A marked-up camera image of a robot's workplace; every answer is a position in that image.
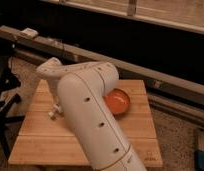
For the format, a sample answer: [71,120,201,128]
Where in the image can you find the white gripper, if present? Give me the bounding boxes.
[48,80,62,112]

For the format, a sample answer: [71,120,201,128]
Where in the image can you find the small white bottle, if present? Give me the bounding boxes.
[48,104,62,119]

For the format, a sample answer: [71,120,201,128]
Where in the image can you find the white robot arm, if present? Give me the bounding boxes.
[36,58,147,171]

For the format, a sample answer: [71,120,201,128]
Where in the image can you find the orange ceramic bowl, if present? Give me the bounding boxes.
[104,88,130,115]

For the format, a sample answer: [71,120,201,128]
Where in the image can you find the long wooden beam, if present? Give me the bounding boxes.
[0,25,204,101]

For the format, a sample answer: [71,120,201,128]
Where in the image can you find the small white box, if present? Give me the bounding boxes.
[21,28,38,38]

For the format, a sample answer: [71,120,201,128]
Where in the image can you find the black tripod stand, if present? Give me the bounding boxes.
[0,55,24,159]

